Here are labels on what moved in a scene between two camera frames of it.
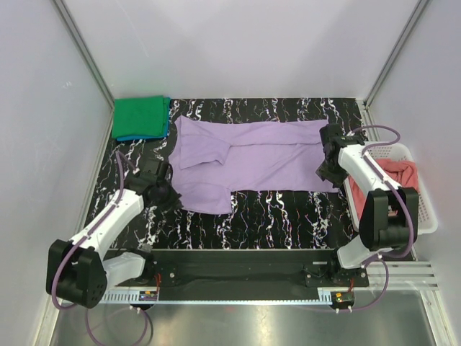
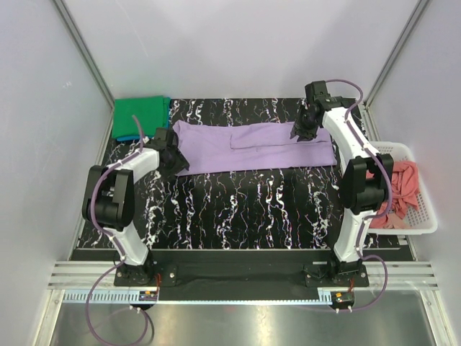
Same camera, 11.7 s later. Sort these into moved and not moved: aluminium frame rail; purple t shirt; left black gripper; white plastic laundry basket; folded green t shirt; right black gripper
Moved: purple t shirt; right black gripper; left black gripper
Not moved: aluminium frame rail; folded green t shirt; white plastic laundry basket
